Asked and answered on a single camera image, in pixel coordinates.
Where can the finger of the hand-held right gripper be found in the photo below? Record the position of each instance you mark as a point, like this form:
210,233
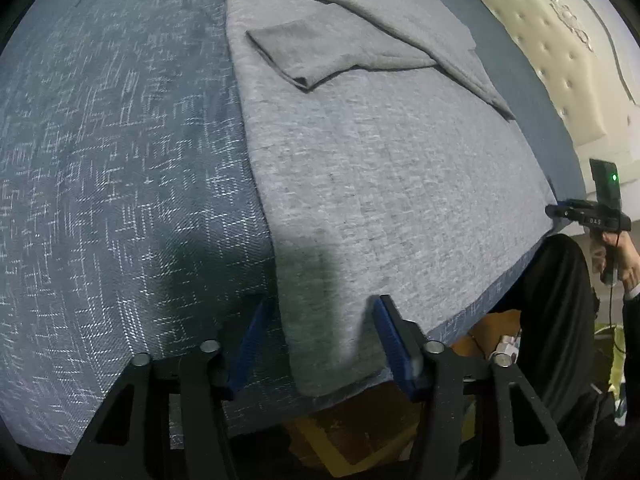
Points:
559,210

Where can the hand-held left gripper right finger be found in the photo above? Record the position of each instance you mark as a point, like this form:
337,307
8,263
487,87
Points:
395,345

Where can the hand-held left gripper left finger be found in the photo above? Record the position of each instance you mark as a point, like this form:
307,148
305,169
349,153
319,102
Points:
247,345

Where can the grey knit sweater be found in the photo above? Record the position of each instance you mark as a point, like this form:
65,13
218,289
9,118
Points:
390,185

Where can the person's right forearm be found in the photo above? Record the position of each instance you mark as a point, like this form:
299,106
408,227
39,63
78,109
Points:
632,295

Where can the person's right hand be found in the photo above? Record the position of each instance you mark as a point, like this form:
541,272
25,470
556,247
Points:
627,260

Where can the person's dark trouser leg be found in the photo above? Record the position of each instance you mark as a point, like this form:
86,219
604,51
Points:
560,320

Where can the cream tufted headboard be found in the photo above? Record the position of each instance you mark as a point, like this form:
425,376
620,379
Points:
560,50

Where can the green bag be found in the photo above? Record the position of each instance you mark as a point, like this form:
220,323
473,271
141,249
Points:
617,375

